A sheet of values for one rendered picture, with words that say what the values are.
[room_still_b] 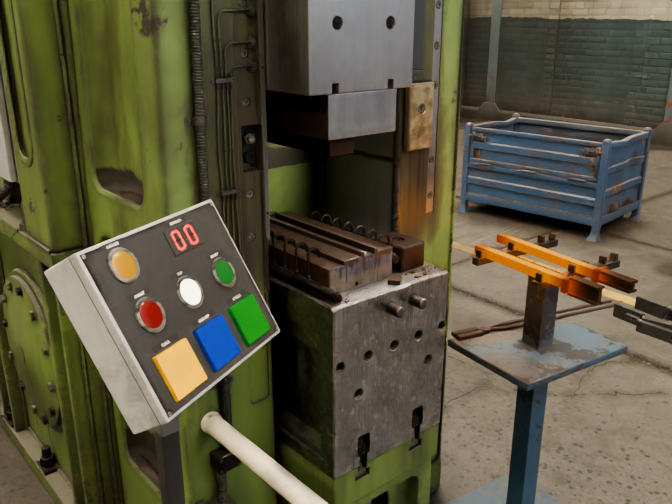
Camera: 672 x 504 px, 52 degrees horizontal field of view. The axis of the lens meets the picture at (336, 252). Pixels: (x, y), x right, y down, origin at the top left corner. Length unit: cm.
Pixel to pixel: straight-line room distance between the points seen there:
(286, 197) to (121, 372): 108
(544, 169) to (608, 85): 458
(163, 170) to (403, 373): 77
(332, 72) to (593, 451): 184
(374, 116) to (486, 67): 932
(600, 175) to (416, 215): 329
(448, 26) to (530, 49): 847
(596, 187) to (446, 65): 332
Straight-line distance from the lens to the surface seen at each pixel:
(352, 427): 169
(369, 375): 166
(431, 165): 193
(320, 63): 144
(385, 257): 166
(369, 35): 152
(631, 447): 288
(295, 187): 205
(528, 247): 195
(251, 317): 124
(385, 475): 188
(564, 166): 524
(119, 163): 176
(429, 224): 197
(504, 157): 546
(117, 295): 106
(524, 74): 1044
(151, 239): 115
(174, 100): 142
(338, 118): 148
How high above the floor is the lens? 152
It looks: 19 degrees down
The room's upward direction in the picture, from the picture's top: straight up
